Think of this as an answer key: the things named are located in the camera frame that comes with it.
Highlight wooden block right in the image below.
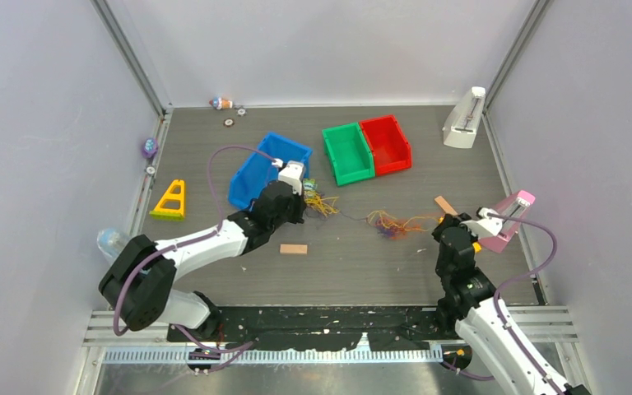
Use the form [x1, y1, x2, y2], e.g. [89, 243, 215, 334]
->
[434, 196, 458, 216]

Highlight coloured strings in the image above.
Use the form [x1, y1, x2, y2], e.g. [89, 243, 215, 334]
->
[304, 190, 448, 242]

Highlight wooden block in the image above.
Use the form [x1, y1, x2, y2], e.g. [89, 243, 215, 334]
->
[434, 196, 458, 216]
[279, 244, 309, 255]

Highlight wooden block centre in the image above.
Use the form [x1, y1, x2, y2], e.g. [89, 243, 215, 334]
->
[279, 244, 309, 255]

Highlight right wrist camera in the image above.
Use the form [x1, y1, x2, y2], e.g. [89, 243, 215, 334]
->
[462, 207, 504, 239]

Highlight pink metronome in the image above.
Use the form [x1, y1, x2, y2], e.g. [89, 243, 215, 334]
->
[479, 190, 536, 253]

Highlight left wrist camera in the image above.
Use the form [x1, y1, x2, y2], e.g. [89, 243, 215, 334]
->
[277, 160, 305, 195]

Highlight small figurine toy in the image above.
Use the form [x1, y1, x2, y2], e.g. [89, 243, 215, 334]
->
[208, 97, 235, 110]

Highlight white metronome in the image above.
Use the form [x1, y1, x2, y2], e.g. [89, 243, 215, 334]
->
[443, 86, 486, 149]

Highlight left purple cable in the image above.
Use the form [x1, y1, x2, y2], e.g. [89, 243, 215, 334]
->
[112, 145, 285, 375]

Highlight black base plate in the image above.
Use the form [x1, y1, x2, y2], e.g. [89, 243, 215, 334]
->
[157, 304, 470, 351]

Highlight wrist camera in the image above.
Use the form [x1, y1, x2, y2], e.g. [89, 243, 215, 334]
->
[462, 207, 504, 239]
[277, 160, 305, 195]

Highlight green owl tile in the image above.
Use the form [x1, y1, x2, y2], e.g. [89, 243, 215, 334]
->
[303, 179, 318, 196]

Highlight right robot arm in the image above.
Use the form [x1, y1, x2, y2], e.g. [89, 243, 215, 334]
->
[431, 207, 589, 394]

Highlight clear plastic bottle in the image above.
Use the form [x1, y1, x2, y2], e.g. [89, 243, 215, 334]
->
[96, 228, 131, 266]

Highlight purple round toy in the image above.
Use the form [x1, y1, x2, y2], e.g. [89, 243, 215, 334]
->
[142, 137, 159, 160]

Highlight blue plastic bin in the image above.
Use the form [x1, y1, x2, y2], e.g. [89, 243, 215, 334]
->
[227, 132, 313, 209]

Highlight green plastic bin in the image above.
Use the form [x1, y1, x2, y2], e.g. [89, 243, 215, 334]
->
[322, 123, 375, 187]

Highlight yellow triangle toy left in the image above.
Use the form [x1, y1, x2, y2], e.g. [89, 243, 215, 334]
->
[149, 179, 186, 221]

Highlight red plastic bin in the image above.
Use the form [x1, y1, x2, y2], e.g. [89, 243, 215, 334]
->
[359, 114, 412, 177]

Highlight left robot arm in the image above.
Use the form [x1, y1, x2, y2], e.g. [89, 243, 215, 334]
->
[98, 180, 306, 341]

